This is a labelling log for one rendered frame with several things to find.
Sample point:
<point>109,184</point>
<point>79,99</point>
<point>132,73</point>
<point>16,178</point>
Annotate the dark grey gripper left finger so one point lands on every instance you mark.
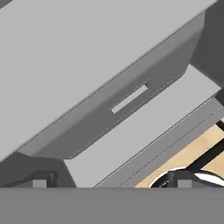
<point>42,178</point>

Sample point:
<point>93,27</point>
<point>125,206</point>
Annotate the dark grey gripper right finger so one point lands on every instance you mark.
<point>183,176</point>

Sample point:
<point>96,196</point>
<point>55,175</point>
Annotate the white and black round thing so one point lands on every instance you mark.
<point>210,177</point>

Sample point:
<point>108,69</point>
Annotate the grey cupboard base strip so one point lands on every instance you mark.
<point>175,143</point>

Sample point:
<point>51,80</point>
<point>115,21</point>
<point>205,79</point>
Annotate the light grey cupboard door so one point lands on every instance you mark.
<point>145,122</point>

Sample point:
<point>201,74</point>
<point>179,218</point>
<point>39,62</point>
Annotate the grey drawer front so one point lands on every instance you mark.
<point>87,122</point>

